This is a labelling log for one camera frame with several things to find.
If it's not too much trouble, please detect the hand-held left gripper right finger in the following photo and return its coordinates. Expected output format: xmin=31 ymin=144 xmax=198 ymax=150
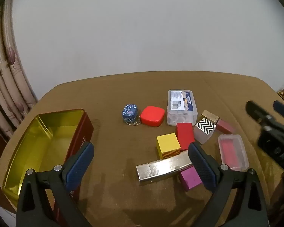
xmin=188 ymin=142 xmax=268 ymax=227

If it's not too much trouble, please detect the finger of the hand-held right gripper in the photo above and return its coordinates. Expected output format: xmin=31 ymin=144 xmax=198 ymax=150
xmin=273 ymin=100 xmax=284 ymax=124
xmin=246 ymin=100 xmax=273 ymax=126

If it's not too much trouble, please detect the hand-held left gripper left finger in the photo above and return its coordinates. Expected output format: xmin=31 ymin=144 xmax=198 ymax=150
xmin=16 ymin=141 xmax=95 ymax=227

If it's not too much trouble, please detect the magenta block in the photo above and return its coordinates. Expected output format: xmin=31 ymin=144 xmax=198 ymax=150
xmin=179 ymin=166 xmax=203 ymax=192

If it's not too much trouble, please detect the clear box with pink insert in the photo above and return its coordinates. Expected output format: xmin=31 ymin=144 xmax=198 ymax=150
xmin=218 ymin=134 xmax=249 ymax=172

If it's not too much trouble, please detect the pink box with gold lid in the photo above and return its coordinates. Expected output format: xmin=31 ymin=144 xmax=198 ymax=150
xmin=201 ymin=110 xmax=236 ymax=135

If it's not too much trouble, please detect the red block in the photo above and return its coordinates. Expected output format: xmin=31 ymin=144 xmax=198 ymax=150
xmin=176 ymin=122 xmax=195 ymax=151

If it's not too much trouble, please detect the black white zigzag box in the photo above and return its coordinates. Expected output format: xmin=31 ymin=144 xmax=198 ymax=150
xmin=193 ymin=117 xmax=217 ymax=145

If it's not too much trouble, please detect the yellow block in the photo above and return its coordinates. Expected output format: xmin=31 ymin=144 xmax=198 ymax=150
xmin=156 ymin=133 xmax=181 ymax=159

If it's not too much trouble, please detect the long silver box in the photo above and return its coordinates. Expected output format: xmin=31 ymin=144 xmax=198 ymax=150
xmin=136 ymin=151 xmax=193 ymax=183

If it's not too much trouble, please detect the red tin box gold interior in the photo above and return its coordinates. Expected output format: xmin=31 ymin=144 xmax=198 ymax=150
xmin=2 ymin=109 xmax=94 ymax=225

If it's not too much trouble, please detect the clear plastic box with label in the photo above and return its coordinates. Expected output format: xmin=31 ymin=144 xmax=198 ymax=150
xmin=167 ymin=89 xmax=198 ymax=126

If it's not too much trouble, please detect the red square plastic box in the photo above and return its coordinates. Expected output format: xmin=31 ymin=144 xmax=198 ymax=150
xmin=140 ymin=105 xmax=165 ymax=127

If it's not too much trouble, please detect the small blue patterned tin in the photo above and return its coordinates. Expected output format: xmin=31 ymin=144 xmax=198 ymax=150
xmin=121 ymin=104 xmax=142 ymax=126

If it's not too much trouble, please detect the floral beige curtain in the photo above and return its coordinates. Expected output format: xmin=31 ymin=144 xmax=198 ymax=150
xmin=0 ymin=0 xmax=38 ymax=142

